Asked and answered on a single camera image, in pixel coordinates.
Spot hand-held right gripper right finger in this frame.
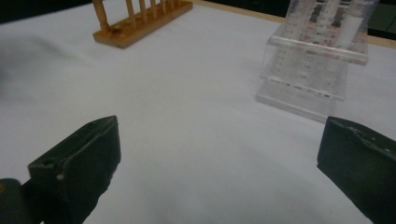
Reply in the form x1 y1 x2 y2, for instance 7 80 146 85
317 116 396 224

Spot wooden test tube rack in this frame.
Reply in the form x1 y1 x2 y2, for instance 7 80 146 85
92 0 194 49

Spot white table mat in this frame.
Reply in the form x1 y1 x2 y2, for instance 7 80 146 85
0 0 396 224

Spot clear plastic test tube rack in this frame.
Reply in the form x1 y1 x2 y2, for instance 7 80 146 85
255 21 372 124

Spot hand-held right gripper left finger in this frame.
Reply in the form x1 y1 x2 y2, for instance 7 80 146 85
21 115 121 224

